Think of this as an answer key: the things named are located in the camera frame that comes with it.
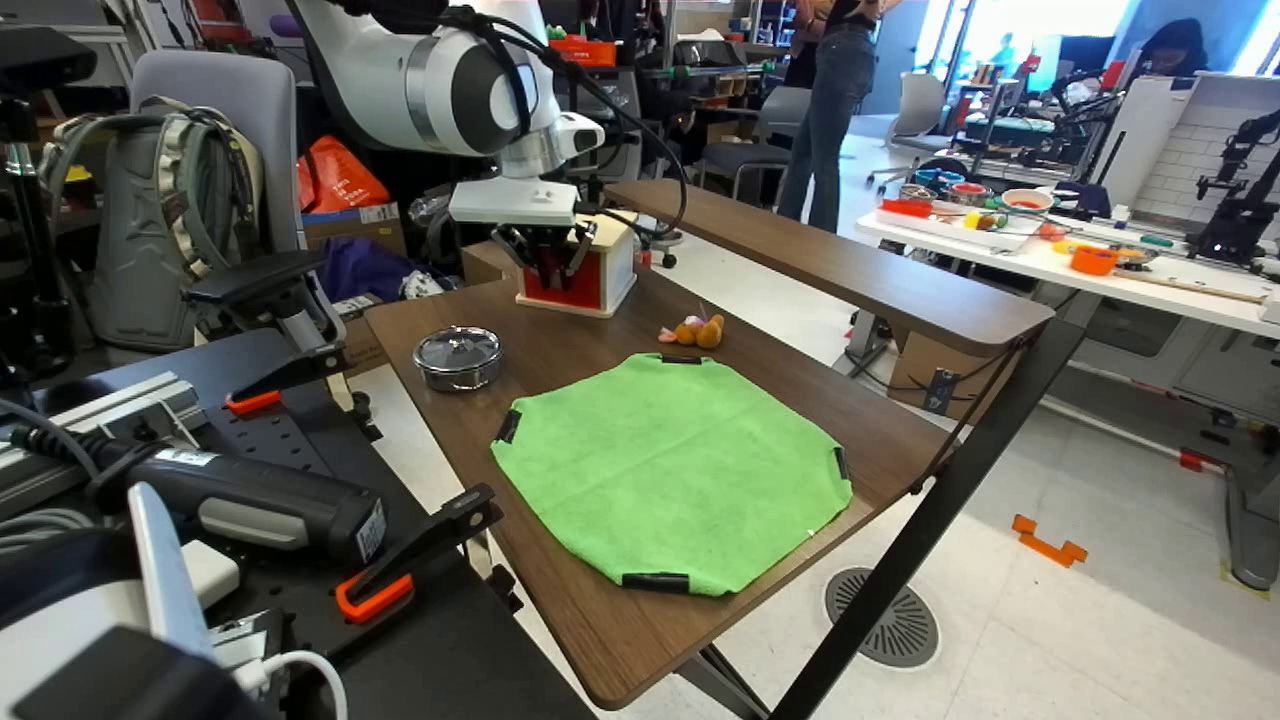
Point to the black cloth clip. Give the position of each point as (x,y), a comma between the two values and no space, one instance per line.
(840,461)
(508,427)
(654,580)

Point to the aluminium rail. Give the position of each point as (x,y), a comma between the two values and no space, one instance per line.
(107,421)

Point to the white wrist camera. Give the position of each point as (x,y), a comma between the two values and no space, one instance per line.
(512,200)

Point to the white lab table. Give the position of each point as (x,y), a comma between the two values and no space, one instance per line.
(1175,284)

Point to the round floor drain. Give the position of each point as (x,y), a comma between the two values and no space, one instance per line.
(881,617)

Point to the purple cloth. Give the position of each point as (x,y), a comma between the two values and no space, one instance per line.
(362,265)

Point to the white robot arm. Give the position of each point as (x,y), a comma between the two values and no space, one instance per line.
(400,82)

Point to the red floor tape mark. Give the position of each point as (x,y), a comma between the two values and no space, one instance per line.
(1191,461)

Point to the dark wooden table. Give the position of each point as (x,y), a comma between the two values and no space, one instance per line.
(563,344)

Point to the orange flat tray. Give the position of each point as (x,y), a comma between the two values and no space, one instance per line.
(904,210)

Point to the standing person in jeans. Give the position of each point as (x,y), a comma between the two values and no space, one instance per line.
(833,106)

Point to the steel pot with lid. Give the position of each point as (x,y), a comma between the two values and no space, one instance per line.
(457,360)

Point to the cardboard box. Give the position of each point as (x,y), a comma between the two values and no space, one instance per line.
(944,359)
(352,226)

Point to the orange box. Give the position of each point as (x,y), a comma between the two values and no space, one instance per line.
(585,55)

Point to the green cloth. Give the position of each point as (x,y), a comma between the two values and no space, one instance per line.
(667,464)

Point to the white pegboard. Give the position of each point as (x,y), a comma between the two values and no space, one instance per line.
(1175,146)

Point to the small black robot arm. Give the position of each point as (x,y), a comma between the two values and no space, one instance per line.
(1240,200)

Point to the orange bag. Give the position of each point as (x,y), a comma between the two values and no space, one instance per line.
(342,176)

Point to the long wooden table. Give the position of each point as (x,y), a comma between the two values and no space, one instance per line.
(827,261)

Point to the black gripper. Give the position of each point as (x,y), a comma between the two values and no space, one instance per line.
(551,236)

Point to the red drawer with wooden knob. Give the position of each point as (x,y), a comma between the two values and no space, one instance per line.
(585,299)

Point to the black handheld power tool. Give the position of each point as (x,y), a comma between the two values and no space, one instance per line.
(265,505)

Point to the black perforated table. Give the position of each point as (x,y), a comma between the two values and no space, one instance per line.
(443,664)

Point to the white plastic blade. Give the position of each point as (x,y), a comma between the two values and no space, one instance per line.
(166,573)

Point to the olive grey backpack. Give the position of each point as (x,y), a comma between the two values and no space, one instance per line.
(133,243)

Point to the orange floor marker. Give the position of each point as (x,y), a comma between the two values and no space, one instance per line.
(1049,545)

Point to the orange block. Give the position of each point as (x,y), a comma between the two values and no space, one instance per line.
(1095,261)

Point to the grey office chair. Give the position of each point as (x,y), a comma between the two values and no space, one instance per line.
(227,106)

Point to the orange toy animal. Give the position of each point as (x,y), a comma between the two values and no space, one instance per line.
(698,335)

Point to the seated dark-haired person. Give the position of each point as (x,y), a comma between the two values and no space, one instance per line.
(1175,46)

